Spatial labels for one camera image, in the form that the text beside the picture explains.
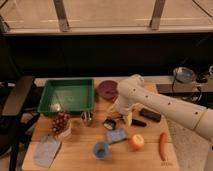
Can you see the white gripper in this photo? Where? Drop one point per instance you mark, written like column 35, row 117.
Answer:
column 123, row 106

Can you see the black handled brush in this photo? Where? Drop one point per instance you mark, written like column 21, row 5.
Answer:
column 110, row 123

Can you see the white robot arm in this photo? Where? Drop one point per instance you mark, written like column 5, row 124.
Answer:
column 192, row 116

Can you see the small metal cup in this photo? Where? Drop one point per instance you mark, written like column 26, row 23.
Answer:
column 87, row 118

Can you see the blue plastic cup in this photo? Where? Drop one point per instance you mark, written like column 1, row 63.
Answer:
column 101, row 150

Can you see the black rectangular block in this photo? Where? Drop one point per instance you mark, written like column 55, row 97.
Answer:
column 150, row 115

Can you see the blue sponge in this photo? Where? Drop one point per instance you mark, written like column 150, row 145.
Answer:
column 116, row 135

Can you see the yellow red apple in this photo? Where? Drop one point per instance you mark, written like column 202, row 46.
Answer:
column 137, row 141

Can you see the orange carrot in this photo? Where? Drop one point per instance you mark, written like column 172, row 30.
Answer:
column 162, row 143

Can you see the wooden cutting board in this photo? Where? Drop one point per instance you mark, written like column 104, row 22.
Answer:
column 76, row 152

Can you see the white bowl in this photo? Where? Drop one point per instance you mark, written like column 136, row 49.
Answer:
column 65, row 133

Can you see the metal bowl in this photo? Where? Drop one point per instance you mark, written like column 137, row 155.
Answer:
column 184, row 75

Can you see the red grapes bunch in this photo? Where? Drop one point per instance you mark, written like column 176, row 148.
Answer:
column 59, row 123

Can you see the green plastic tray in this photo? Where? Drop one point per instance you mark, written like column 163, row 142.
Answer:
column 68, row 95

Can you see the grey blue cloth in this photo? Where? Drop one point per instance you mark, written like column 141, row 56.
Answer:
column 46, row 151

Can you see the black chair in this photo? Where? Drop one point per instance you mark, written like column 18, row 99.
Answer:
column 12, row 129

